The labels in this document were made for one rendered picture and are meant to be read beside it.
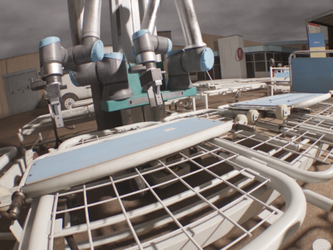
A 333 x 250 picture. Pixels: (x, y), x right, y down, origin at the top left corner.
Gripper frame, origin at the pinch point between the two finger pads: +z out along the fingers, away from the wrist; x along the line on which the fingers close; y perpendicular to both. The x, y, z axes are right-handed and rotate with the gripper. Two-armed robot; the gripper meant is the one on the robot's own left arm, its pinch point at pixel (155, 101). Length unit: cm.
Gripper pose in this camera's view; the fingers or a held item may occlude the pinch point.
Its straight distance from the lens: 81.5
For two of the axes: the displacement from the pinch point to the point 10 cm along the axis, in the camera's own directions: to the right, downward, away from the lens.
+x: -5.0, 0.4, 8.7
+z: 2.1, 9.7, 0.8
